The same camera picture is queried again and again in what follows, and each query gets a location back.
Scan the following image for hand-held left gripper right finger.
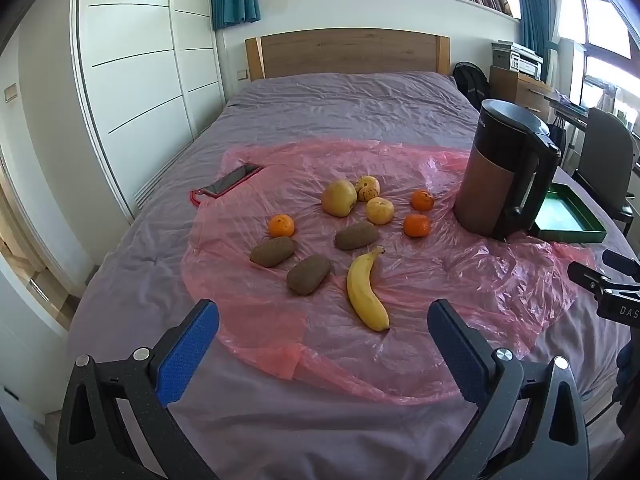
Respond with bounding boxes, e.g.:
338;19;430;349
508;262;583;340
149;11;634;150
426;298;590;480

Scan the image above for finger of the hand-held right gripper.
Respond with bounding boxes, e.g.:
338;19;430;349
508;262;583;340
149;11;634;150
567;260;640;304
602;249;640;280

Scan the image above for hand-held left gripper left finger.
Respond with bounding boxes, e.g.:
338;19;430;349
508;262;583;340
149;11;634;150
56;298;221;480

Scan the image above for green tray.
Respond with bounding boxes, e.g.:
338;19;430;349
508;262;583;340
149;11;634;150
530;182;608;245

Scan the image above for yellow banana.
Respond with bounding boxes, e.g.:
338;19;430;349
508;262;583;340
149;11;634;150
346;246;391;332

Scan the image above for brown kiwi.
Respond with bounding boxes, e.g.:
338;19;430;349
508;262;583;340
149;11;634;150
286;254;333;296
334;222;380;252
249;236;297;269

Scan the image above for small yellow apple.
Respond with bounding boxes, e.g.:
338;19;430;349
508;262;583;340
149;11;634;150
365;197;395;226

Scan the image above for small striped yellow melon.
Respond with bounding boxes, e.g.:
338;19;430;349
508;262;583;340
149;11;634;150
355;175;381;201

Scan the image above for large yellow apple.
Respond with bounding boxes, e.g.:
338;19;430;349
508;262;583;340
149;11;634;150
321;179;358;218

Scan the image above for person's right hand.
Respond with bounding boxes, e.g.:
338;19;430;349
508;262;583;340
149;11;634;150
615;339;640;405

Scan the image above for grey office chair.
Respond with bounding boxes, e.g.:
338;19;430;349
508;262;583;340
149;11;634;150
571;107;640;235

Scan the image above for pink plastic sheet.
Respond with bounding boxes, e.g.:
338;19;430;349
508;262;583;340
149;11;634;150
181;140;596;405

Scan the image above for brown and black electric kettle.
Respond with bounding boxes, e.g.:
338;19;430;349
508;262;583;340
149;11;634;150
454;99;562;242

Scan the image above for white desk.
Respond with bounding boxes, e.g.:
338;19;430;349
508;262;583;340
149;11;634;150
545;87;592;128

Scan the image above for phone in red case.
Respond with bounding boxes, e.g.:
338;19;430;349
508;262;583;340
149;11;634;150
191;163;263;206

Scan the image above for wooden dresser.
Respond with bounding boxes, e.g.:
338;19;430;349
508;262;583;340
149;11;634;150
489;65;557;122

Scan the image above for black backpack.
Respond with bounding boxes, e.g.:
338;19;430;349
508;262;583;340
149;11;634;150
452;61;492;107

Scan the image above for grey printer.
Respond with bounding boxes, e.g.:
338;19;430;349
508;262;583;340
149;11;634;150
491;41;544;81

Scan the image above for window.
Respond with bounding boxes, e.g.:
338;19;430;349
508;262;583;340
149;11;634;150
560;0;640;111

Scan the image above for bed with purple sheet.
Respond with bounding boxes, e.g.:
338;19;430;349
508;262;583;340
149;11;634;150
67;71;640;480

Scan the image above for white wardrobe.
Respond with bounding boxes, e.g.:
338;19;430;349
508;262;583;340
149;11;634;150
70;0;226;221

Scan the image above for wooden headboard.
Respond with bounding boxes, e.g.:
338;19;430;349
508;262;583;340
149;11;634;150
245;28;451;82

